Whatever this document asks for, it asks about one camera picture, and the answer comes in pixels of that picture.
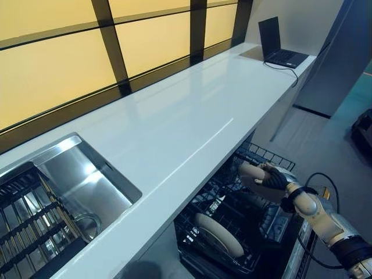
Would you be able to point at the black open laptop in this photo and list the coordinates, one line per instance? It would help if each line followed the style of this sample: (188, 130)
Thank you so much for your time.
(271, 37)

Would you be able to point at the open dishwasher with dark rack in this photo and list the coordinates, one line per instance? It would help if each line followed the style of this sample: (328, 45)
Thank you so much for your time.
(232, 209)

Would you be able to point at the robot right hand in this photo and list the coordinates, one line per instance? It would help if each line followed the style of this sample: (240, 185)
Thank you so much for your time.
(276, 180)

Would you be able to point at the dark bulky floor object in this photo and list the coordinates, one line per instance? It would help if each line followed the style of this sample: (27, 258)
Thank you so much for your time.
(363, 133)

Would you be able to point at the steel roll-up drying rack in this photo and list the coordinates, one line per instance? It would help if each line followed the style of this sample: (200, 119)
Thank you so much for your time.
(29, 221)

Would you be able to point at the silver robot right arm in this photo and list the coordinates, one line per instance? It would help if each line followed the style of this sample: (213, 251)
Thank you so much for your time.
(319, 215)

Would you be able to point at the beige ceramic plate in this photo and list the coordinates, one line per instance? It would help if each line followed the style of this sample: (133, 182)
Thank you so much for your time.
(250, 171)
(221, 235)

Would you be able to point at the stainless steel sink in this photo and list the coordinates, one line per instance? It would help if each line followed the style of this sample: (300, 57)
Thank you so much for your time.
(84, 177)

